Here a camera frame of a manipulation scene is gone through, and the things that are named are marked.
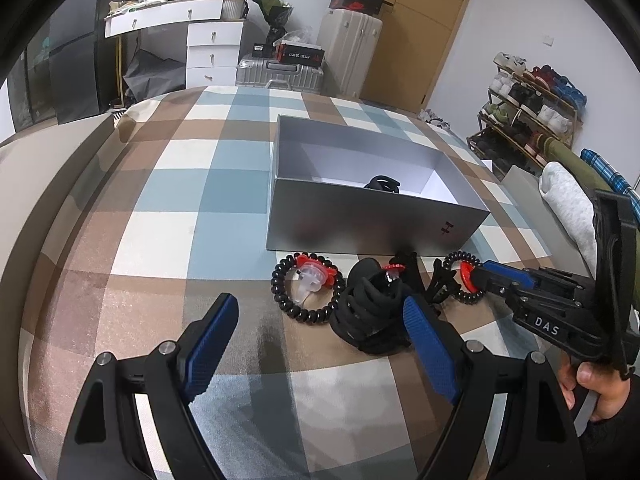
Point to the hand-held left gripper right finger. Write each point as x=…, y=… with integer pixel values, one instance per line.
x=427, y=347

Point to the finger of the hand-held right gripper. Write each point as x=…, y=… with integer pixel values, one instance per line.
x=495, y=287
x=502, y=269

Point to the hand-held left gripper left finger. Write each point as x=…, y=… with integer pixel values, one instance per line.
x=212, y=347

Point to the black spiky hair clip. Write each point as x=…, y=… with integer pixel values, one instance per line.
x=440, y=280

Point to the large black hair claw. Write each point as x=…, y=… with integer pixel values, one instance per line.
x=365, y=310

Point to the silver cardboard box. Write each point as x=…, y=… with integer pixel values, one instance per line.
x=350, y=230

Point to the small black hair claw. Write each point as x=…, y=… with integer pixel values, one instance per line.
x=382, y=183

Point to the person's right forearm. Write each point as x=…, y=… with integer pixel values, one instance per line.
x=620, y=440

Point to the person's right hand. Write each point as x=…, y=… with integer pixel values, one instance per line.
x=600, y=395

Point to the grey box lid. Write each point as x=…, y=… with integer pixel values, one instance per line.
x=522, y=190

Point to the white fleece blanket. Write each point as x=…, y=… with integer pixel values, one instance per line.
x=570, y=210

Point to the blue plaid cloth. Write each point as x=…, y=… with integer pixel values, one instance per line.
x=607, y=170

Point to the checked blanket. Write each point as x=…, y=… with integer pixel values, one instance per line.
x=150, y=240

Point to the green rolled mat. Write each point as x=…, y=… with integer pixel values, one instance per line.
x=570, y=157

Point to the loose shoes group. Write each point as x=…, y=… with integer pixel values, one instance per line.
x=435, y=120

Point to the collection of shoes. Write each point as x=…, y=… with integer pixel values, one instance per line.
x=530, y=100

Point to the wooden shoe rack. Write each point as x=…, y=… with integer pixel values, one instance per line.
x=572, y=105

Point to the wooden wardrobe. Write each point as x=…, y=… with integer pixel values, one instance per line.
x=420, y=35

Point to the white suitcase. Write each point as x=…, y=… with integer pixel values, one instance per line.
x=350, y=50

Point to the silver suitcase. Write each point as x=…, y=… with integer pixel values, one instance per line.
x=270, y=77

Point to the grey crumpled cloth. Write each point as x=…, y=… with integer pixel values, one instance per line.
x=155, y=75

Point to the black box red label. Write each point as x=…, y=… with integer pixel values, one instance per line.
x=300, y=54

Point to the small black box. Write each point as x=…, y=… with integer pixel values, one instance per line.
x=261, y=50

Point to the clear plastic bag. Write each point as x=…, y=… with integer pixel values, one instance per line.
x=300, y=36

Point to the white dressing table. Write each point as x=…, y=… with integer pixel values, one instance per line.
x=215, y=35

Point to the dark tall cabinet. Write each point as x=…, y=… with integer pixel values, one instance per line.
x=65, y=60

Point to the white ribbed container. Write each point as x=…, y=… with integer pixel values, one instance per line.
x=233, y=7

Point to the dark wrapped flower bouquet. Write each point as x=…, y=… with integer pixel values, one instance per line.
x=275, y=12

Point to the white wall switch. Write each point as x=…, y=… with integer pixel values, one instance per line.
x=548, y=39

